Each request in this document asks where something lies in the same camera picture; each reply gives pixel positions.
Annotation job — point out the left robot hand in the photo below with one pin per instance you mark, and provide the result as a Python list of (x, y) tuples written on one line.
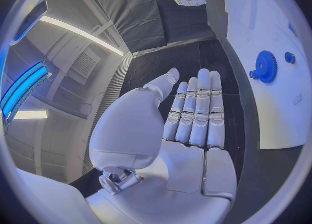
[(185, 169)]

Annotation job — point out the white task board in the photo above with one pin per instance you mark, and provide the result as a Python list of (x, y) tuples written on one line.
[(273, 72)]

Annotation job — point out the small blue peg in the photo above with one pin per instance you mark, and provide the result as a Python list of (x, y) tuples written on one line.
[(253, 74)]

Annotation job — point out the blue gear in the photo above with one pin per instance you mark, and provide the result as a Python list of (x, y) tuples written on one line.
[(267, 66)]

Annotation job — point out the glowing light bar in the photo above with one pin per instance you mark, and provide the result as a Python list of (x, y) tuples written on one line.
[(23, 89)]

